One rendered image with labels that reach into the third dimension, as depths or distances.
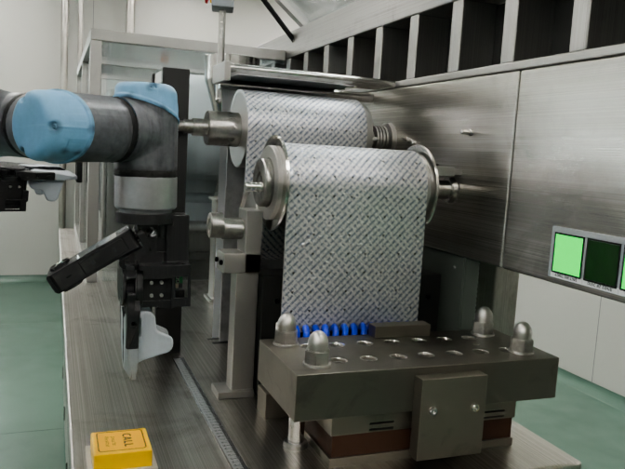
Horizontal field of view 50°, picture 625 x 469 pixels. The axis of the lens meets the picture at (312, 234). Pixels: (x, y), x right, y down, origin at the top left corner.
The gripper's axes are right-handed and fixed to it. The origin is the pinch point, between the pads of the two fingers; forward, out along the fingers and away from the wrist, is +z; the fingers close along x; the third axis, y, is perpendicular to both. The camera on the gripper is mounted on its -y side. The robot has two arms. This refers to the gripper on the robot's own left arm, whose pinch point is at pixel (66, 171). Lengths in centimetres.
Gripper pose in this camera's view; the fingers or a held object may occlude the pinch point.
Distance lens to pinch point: 141.3
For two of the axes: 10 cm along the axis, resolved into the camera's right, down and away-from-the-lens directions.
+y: -1.5, 9.6, 2.1
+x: 6.7, 2.6, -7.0
